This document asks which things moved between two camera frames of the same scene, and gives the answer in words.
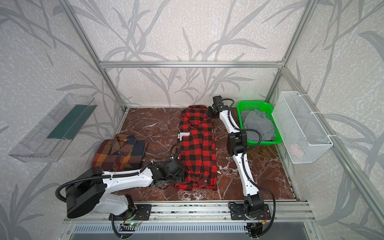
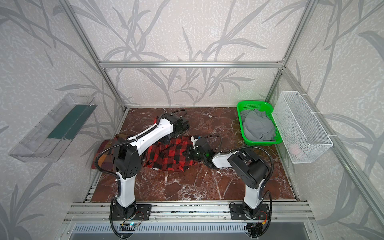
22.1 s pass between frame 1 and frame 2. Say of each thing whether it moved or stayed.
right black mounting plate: stayed
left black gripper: moved
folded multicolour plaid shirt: stayed
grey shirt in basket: stayed
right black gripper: moved
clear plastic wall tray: stayed
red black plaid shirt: moved
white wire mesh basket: stayed
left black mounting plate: stayed
